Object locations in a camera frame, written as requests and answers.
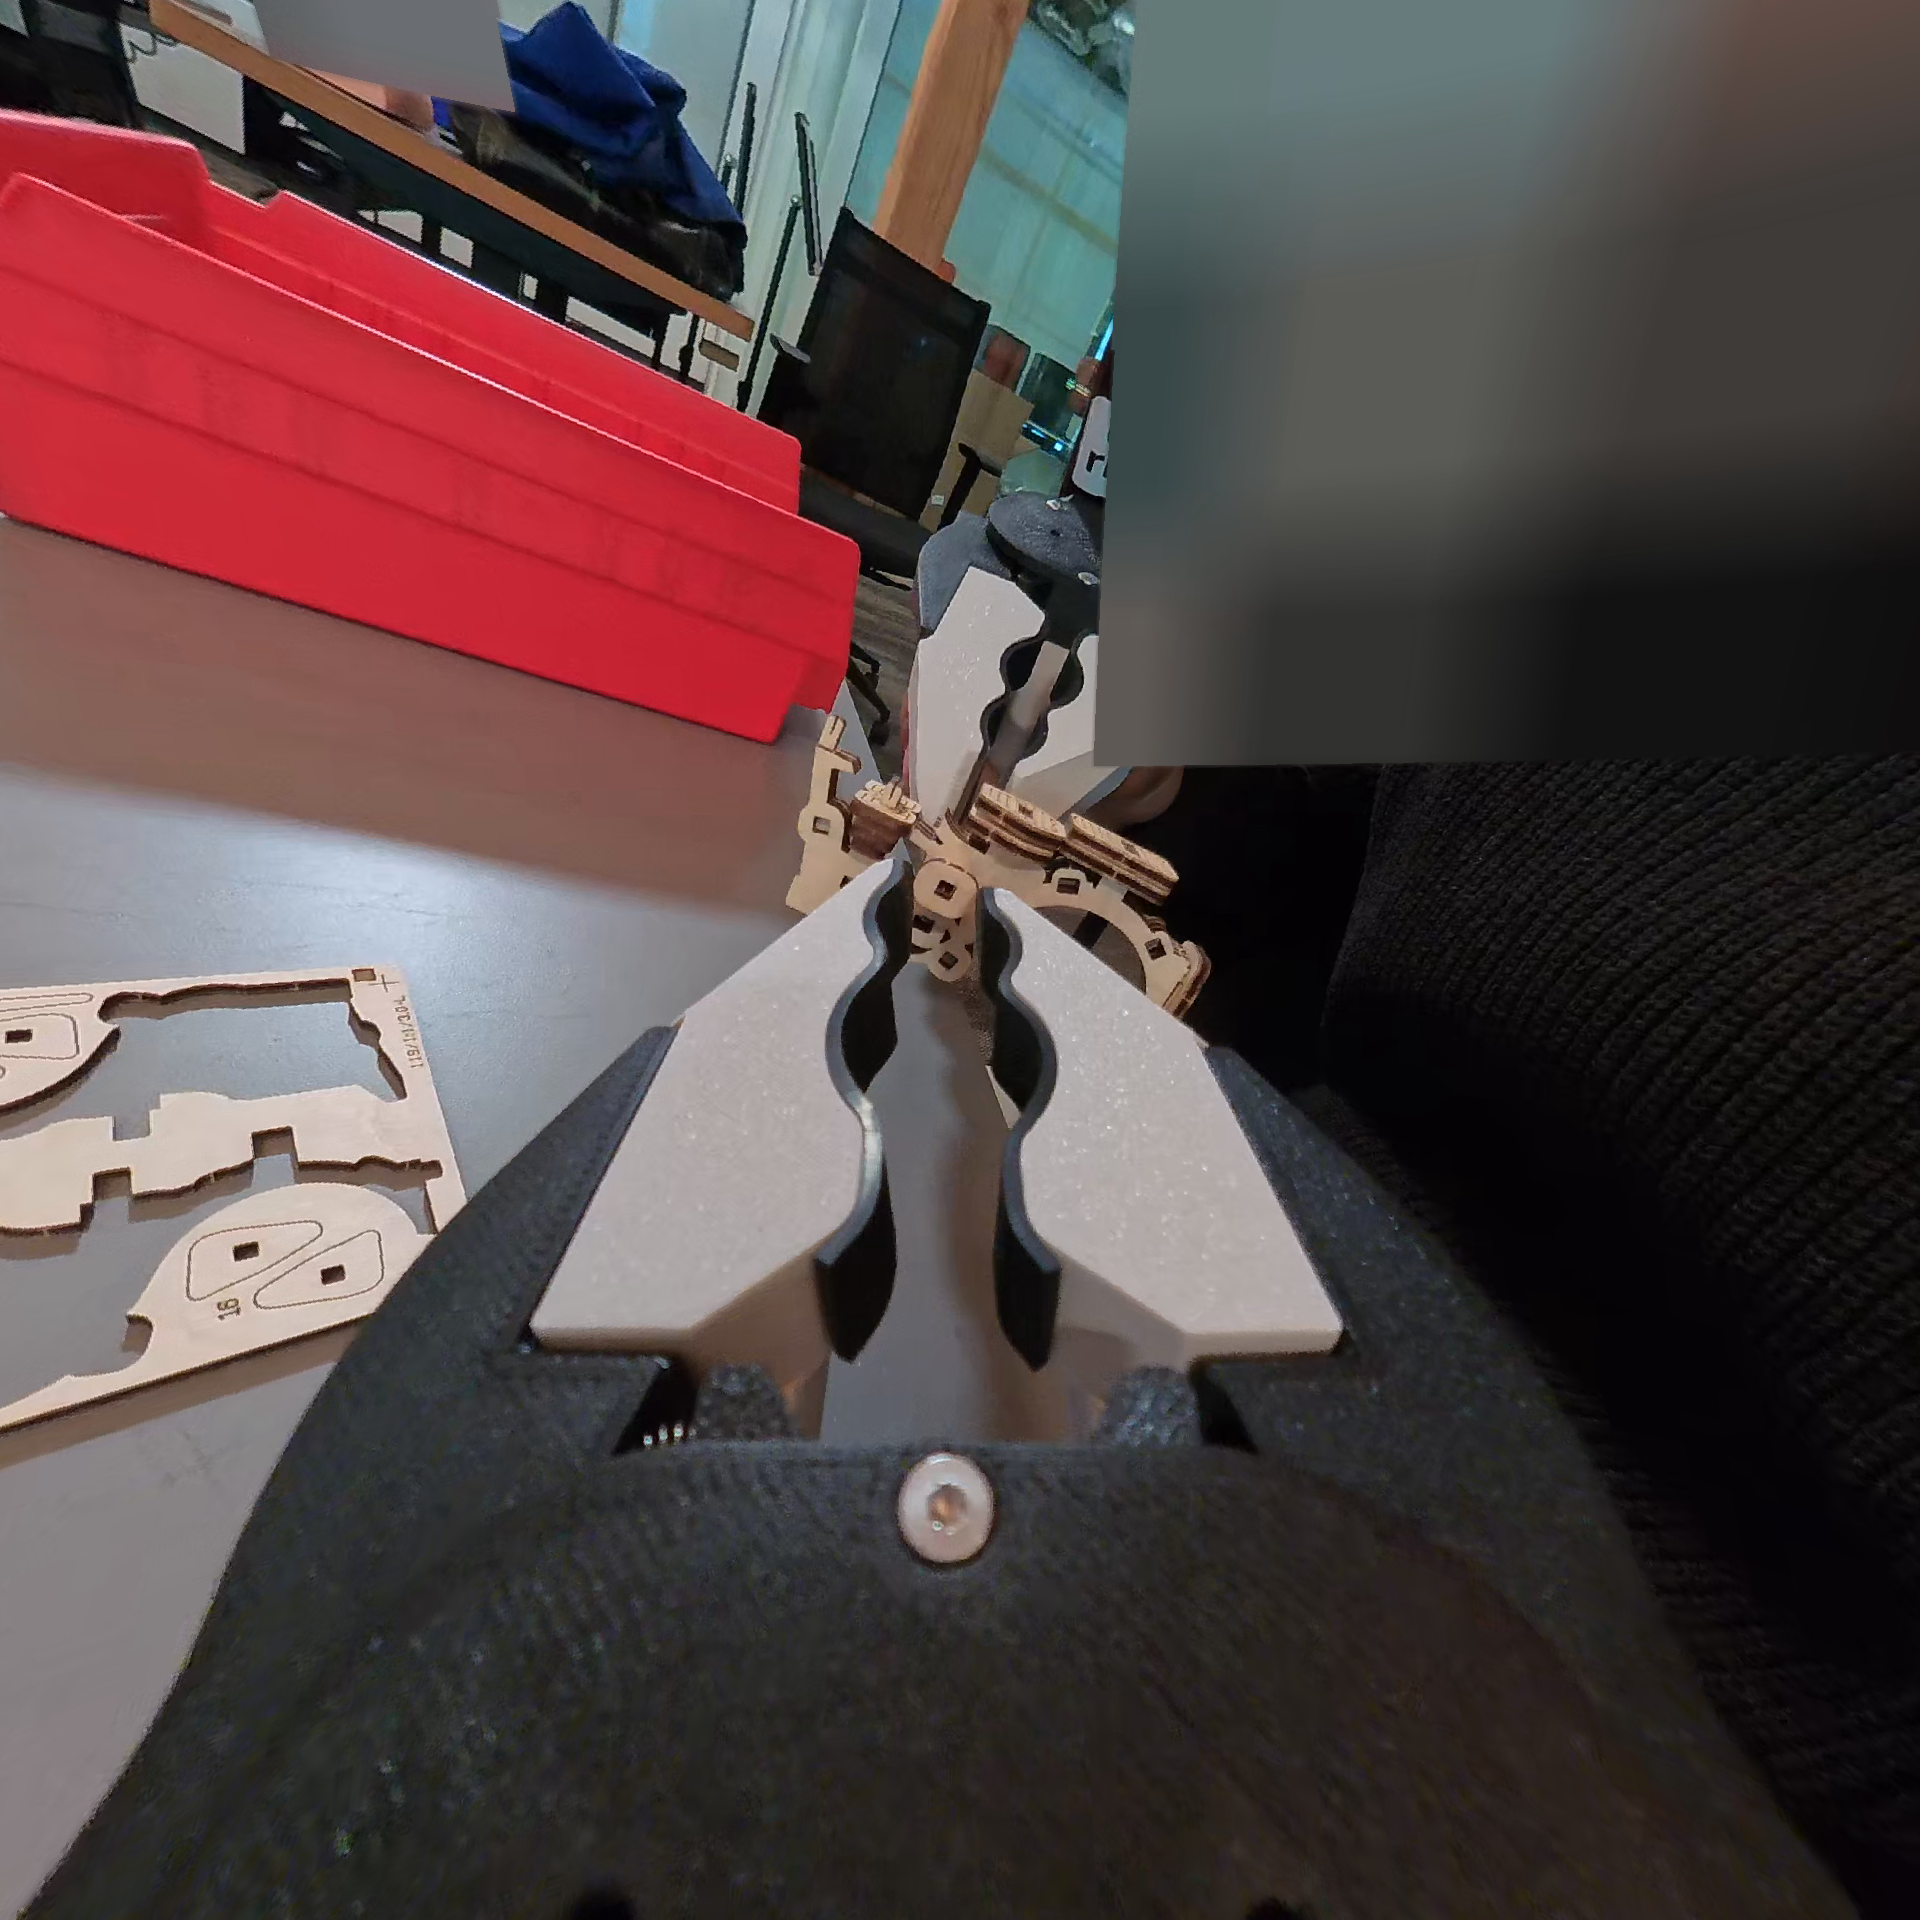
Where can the laser-cut wooden puzzle sheet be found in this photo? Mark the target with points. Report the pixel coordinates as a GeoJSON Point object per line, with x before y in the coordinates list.
{"type": "Point", "coordinates": [196, 1142]}

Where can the blue jacket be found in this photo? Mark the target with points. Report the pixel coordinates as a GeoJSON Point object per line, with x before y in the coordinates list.
{"type": "Point", "coordinates": [617, 105]}

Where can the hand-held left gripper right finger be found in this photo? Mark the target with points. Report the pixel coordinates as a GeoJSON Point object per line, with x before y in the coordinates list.
{"type": "Point", "coordinates": [1157, 1185]}

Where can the black office chair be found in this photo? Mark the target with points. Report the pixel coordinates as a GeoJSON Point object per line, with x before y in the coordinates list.
{"type": "Point", "coordinates": [885, 358]}

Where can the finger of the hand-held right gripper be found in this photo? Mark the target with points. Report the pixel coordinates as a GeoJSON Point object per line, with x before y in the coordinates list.
{"type": "Point", "coordinates": [1067, 764]}
{"type": "Point", "coordinates": [962, 675]}

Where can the wooden pillar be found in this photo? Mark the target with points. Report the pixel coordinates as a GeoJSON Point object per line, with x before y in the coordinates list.
{"type": "Point", "coordinates": [953, 135]}

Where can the red plastic bin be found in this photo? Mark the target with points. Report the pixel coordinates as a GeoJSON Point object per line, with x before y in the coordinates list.
{"type": "Point", "coordinates": [451, 555]}
{"type": "Point", "coordinates": [451, 345]}

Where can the grey desk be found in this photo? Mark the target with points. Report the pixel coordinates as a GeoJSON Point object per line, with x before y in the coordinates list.
{"type": "Point", "coordinates": [373, 839]}

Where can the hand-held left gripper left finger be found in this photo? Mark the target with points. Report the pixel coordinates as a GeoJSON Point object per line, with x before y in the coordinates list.
{"type": "Point", "coordinates": [703, 1169]}

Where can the wooden background table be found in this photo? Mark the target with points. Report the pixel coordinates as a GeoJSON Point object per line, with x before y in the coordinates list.
{"type": "Point", "coordinates": [451, 173]}

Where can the wooden puzzle model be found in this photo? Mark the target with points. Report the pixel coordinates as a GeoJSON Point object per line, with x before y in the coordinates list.
{"type": "Point", "coordinates": [1118, 864]}

